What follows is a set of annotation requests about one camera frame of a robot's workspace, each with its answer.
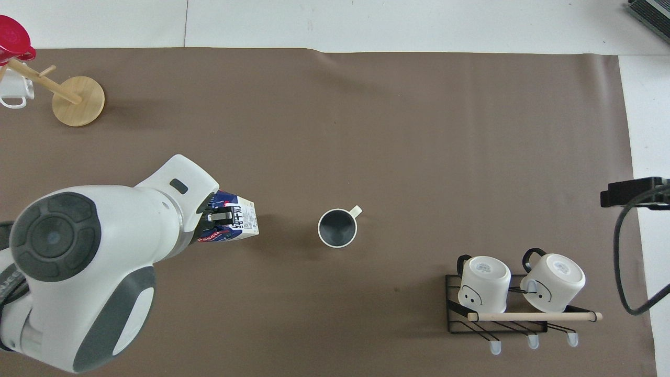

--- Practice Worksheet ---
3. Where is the clear white mug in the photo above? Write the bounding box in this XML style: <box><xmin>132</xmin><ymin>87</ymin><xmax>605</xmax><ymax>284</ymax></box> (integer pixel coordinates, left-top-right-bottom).
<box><xmin>0</xmin><ymin>71</ymin><xmax>36</xmax><ymax>110</ymax></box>

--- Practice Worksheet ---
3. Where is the grey ribbed device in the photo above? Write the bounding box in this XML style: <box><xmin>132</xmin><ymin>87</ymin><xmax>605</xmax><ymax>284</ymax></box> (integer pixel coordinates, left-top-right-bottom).
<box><xmin>627</xmin><ymin>0</ymin><xmax>670</xmax><ymax>43</ymax></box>

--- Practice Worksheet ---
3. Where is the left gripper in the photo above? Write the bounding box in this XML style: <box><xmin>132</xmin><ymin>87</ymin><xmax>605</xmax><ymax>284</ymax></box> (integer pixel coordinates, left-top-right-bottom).
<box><xmin>196</xmin><ymin>205</ymin><xmax>217</xmax><ymax>245</ymax></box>

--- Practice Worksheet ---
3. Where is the blue and white milk carton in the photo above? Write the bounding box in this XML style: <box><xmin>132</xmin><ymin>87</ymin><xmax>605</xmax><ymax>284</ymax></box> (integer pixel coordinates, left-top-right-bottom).
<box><xmin>198</xmin><ymin>190</ymin><xmax>260</xmax><ymax>243</ymax></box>

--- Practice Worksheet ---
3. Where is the red cup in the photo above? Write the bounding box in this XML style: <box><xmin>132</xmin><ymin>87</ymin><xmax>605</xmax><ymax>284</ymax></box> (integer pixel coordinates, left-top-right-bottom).
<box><xmin>0</xmin><ymin>15</ymin><xmax>37</xmax><ymax>65</ymax></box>

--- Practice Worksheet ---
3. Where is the white mug with black handle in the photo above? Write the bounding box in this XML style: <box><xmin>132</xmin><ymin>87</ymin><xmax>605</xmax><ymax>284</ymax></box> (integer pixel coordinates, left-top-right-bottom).
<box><xmin>456</xmin><ymin>254</ymin><xmax>512</xmax><ymax>314</ymax></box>
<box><xmin>520</xmin><ymin>247</ymin><xmax>586</xmax><ymax>314</ymax></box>

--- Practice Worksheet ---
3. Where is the black wire rack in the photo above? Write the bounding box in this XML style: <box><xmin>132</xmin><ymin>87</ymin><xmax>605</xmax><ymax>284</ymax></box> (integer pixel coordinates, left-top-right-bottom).
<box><xmin>445</xmin><ymin>272</ymin><xmax>604</xmax><ymax>357</ymax></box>

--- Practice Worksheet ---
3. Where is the black cable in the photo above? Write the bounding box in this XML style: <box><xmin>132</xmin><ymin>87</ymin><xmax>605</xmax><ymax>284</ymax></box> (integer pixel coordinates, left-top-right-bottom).
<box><xmin>613</xmin><ymin>184</ymin><xmax>670</xmax><ymax>316</ymax></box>
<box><xmin>0</xmin><ymin>263</ymin><xmax>30</xmax><ymax>321</ymax></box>

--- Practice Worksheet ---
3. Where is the wooden mug tree stand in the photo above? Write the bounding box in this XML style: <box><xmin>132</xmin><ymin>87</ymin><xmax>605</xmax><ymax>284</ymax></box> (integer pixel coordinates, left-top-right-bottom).
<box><xmin>0</xmin><ymin>57</ymin><xmax>106</xmax><ymax>128</ymax></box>

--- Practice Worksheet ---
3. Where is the grey cup with white rim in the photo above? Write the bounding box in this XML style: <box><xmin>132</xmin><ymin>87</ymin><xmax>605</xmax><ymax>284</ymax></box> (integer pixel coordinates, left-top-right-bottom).
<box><xmin>317</xmin><ymin>205</ymin><xmax>363</xmax><ymax>249</ymax></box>

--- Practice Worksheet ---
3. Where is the black stand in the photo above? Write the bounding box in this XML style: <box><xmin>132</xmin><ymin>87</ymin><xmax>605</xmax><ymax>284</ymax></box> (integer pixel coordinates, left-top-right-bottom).
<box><xmin>600</xmin><ymin>176</ymin><xmax>670</xmax><ymax>210</ymax></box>

